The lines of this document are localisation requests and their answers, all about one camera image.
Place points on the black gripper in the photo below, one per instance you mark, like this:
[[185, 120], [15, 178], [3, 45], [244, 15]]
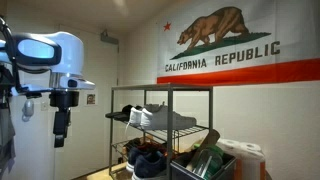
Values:
[[63, 100]]

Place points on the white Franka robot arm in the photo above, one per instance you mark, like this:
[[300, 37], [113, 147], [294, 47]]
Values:
[[66, 50]]

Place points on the white door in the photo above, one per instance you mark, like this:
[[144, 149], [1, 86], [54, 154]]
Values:
[[93, 133]]

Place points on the small photo paper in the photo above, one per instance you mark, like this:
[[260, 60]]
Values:
[[90, 99]]

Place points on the grey hanging clothes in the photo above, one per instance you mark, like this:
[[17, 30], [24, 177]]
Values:
[[6, 133]]

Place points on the black slide sandal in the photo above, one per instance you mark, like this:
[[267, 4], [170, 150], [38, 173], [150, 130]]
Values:
[[116, 115], [128, 108]]

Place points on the navy sneaker orange laces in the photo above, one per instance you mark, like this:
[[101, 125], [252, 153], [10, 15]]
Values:
[[148, 165], [136, 153]]

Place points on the grey door closer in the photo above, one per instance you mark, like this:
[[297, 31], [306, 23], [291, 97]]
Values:
[[109, 38]]

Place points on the grey metal shoe rack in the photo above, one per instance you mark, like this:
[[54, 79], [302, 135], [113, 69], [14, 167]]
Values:
[[170, 100]]

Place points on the dark storage bin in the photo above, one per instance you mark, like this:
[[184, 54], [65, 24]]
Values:
[[181, 173]]

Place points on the green clear plastic bottle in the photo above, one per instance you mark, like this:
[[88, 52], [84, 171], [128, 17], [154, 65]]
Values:
[[208, 161]]

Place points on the brown cardboard piece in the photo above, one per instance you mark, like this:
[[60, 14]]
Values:
[[210, 136]]

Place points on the paper towel roll pack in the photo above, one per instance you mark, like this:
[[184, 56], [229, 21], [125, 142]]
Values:
[[248, 156]]

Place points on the California Republic flag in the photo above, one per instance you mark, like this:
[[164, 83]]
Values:
[[233, 50]]

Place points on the white light switch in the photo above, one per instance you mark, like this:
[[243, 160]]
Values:
[[44, 106]]

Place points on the white wall intercom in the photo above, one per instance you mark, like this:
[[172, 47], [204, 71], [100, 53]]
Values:
[[28, 110]]

